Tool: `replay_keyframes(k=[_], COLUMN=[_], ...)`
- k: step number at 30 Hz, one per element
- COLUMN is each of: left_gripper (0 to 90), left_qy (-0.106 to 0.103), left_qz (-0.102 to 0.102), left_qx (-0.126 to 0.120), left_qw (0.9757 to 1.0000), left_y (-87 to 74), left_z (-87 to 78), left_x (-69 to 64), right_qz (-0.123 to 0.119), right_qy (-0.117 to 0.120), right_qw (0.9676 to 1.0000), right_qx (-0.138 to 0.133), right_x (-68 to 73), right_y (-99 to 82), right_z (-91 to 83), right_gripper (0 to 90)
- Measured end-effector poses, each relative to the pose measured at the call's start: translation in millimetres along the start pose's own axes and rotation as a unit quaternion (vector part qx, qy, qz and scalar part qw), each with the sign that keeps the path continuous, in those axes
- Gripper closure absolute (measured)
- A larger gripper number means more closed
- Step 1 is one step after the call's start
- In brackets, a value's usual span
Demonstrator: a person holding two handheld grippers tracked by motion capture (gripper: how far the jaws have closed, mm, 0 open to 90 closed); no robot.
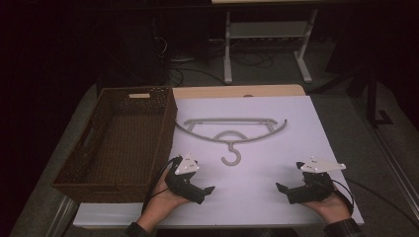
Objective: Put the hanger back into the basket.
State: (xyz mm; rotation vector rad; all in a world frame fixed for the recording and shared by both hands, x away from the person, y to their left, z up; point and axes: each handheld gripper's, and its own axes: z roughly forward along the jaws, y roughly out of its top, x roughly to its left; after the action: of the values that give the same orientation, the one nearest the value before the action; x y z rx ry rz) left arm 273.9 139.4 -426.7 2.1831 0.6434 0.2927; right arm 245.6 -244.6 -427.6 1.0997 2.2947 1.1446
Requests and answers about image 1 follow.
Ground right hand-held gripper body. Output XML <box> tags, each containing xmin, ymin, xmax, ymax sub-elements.
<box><xmin>287</xmin><ymin>156</ymin><xmax>347</xmax><ymax>205</ymax></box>

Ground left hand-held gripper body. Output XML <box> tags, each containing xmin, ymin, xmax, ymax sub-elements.
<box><xmin>164</xmin><ymin>152</ymin><xmax>207</xmax><ymax>205</ymax></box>

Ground grey plastic clothes hanger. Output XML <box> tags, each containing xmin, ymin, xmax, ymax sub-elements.
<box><xmin>174</xmin><ymin>117</ymin><xmax>289</xmax><ymax>167</ymax></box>

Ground brown woven basket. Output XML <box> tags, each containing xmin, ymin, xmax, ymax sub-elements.
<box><xmin>51</xmin><ymin>86</ymin><xmax>179</xmax><ymax>204</ymax></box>

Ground person's right hand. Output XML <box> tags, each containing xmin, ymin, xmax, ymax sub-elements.
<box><xmin>301</xmin><ymin>192</ymin><xmax>353</xmax><ymax>225</ymax></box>

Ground person's left hand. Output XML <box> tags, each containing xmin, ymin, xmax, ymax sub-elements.
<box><xmin>135</xmin><ymin>170</ymin><xmax>191</xmax><ymax>233</ymax></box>

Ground white table mat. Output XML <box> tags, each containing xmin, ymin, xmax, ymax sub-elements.
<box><xmin>72</xmin><ymin>95</ymin><xmax>366</xmax><ymax>229</ymax></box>

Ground black metal stand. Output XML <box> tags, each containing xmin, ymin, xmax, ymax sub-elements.
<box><xmin>366</xmin><ymin>67</ymin><xmax>395</xmax><ymax>128</ymax></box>

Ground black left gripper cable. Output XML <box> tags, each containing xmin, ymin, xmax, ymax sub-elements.
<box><xmin>140</xmin><ymin>156</ymin><xmax>181</xmax><ymax>215</ymax></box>

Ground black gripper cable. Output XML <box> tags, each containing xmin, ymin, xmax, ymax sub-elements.
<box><xmin>331</xmin><ymin>179</ymin><xmax>356</xmax><ymax>215</ymax></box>
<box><xmin>140</xmin><ymin>156</ymin><xmax>181</xmax><ymax>215</ymax></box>

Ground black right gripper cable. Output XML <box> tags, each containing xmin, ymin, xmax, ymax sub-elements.
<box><xmin>331</xmin><ymin>179</ymin><xmax>356</xmax><ymax>215</ymax></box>

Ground long black cable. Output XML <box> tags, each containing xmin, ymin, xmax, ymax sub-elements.
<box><xmin>343</xmin><ymin>177</ymin><xmax>419</xmax><ymax>230</ymax></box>

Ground aluminium rail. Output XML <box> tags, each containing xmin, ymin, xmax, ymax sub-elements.
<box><xmin>357</xmin><ymin>105</ymin><xmax>419</xmax><ymax>216</ymax></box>
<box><xmin>52</xmin><ymin>197</ymin><xmax>79</xmax><ymax>237</ymax></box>

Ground black floor cable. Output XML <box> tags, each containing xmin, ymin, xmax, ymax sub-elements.
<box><xmin>167</xmin><ymin>65</ymin><xmax>226</xmax><ymax>88</ymax></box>

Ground tangled black floor cables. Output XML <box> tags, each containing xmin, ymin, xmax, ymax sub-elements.
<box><xmin>229</xmin><ymin>50</ymin><xmax>275</xmax><ymax>69</ymax></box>

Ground white metal desk frame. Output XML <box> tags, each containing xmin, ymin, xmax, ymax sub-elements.
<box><xmin>210</xmin><ymin>0</ymin><xmax>351</xmax><ymax>85</ymax></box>

